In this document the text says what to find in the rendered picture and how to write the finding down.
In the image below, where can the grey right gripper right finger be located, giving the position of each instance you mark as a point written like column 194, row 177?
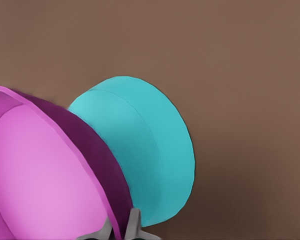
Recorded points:
column 135, row 227

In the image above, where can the blue plate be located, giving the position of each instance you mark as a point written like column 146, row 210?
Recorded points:
column 150, row 150

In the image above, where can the pink plate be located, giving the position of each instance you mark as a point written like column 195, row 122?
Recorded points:
column 40, row 170

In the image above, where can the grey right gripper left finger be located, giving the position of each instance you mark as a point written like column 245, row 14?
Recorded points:
column 103, row 231

